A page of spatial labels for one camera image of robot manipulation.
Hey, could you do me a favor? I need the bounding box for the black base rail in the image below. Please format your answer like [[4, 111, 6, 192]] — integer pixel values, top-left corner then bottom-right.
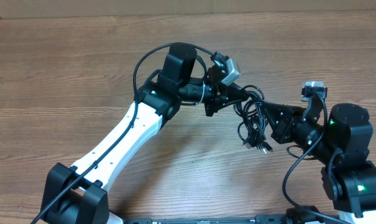
[[122, 213, 342, 224]]

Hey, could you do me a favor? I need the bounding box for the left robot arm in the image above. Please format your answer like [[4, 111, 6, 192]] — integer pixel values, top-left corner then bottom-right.
[[37, 42, 248, 223]]

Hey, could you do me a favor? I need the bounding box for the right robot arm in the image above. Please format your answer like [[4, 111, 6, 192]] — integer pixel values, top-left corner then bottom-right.
[[262, 98, 376, 223]]

